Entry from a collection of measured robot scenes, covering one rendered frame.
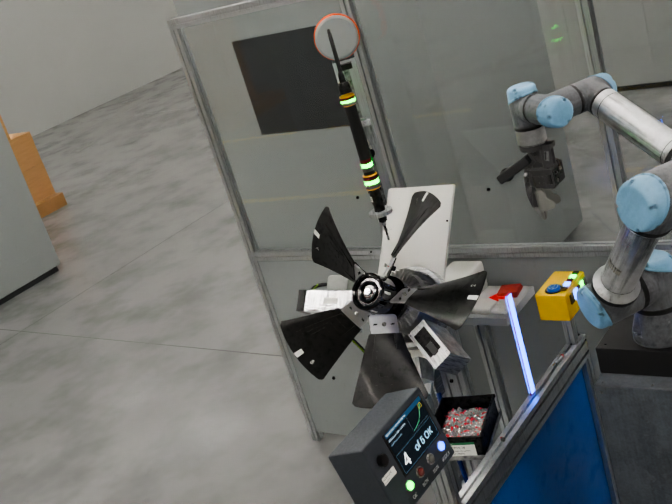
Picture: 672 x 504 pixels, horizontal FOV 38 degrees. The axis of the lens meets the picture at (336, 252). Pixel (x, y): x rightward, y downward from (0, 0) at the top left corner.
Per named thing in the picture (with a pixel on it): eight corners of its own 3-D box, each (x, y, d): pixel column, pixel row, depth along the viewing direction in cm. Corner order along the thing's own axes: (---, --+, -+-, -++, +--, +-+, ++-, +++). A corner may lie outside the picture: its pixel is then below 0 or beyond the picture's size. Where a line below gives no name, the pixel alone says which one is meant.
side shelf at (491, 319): (448, 292, 372) (447, 285, 371) (535, 293, 351) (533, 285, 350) (419, 323, 355) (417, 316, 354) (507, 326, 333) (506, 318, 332)
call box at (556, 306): (560, 299, 310) (553, 270, 306) (590, 300, 304) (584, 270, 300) (541, 324, 298) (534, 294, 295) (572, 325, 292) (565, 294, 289)
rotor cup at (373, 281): (367, 321, 307) (343, 313, 297) (373, 276, 310) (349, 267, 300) (405, 322, 299) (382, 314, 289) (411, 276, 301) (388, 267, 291)
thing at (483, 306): (479, 302, 349) (477, 297, 349) (516, 303, 341) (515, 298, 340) (468, 314, 343) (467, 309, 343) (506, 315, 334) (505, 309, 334)
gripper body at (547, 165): (555, 191, 245) (545, 146, 241) (524, 193, 251) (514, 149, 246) (566, 179, 251) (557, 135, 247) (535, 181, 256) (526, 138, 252)
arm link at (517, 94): (517, 92, 236) (498, 89, 244) (526, 134, 240) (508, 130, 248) (543, 81, 239) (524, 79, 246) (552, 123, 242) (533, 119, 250)
